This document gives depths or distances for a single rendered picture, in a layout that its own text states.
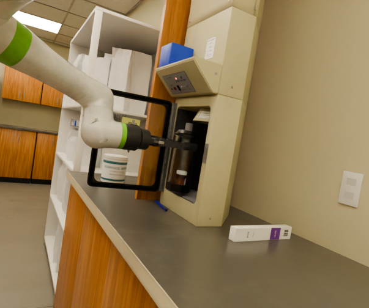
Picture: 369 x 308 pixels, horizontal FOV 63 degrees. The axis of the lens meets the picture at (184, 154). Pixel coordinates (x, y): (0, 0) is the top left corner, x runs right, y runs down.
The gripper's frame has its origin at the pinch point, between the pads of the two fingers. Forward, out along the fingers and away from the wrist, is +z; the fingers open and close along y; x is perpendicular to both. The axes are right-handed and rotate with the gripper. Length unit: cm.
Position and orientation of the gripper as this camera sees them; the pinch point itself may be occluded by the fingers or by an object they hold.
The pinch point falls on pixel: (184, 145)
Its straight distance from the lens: 118.3
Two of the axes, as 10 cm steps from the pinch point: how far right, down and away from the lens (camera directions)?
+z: 8.4, 1.2, 5.3
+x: -1.7, 9.8, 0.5
